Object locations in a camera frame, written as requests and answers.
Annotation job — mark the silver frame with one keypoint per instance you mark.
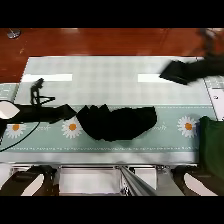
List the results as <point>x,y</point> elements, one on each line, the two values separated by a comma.
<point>140,186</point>

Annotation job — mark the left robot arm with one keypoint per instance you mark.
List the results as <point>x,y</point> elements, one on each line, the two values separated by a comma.
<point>36,113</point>

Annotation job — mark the green garment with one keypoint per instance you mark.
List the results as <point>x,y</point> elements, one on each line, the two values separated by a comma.
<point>213,146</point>

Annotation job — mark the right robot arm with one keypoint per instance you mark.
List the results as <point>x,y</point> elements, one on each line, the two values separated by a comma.
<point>200,183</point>

